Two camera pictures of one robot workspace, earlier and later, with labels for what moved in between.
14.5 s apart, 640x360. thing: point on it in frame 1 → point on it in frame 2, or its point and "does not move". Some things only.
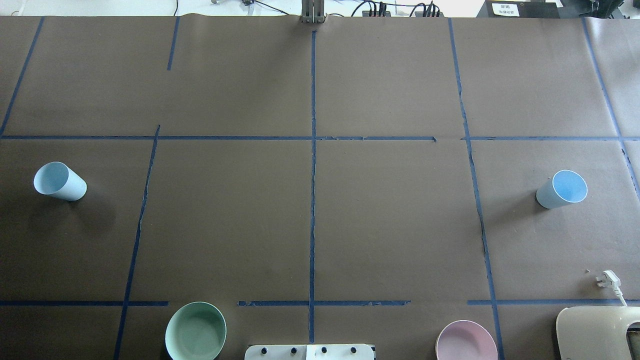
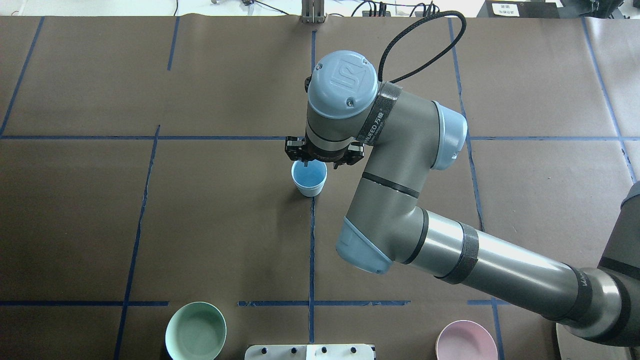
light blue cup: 56,178 → 309,180
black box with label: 521,9 does not move
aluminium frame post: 313,11 does not move
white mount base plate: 309,352 does not move
